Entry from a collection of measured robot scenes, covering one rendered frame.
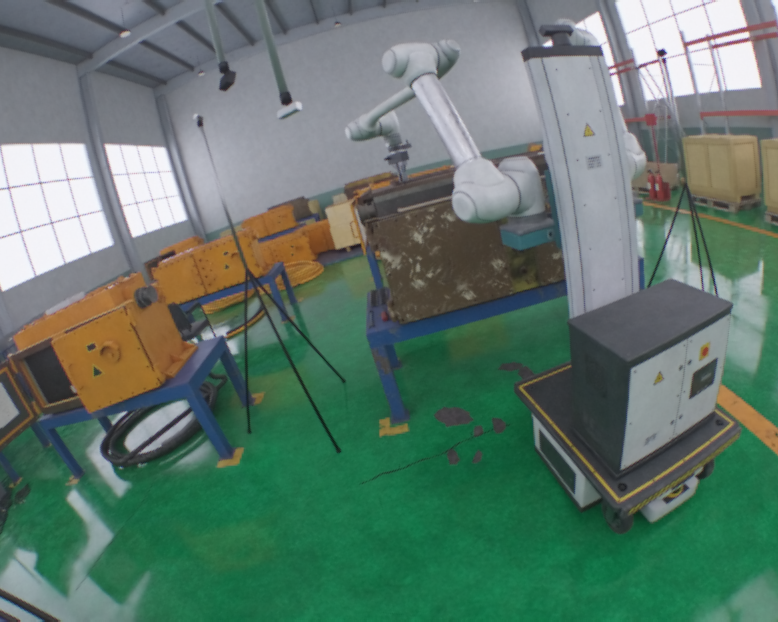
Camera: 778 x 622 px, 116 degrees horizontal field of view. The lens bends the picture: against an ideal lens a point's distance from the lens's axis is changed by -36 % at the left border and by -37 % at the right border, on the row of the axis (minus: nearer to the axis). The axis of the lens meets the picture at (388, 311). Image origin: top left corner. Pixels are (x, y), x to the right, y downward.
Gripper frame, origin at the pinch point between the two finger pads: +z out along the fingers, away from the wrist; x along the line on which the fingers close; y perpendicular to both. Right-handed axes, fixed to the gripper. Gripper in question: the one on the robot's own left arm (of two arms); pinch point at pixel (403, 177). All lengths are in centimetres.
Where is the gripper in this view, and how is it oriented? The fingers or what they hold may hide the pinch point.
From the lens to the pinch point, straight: 204.5
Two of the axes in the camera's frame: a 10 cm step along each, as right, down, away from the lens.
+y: -8.1, 4.0, -4.2
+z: 2.6, 9.0, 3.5
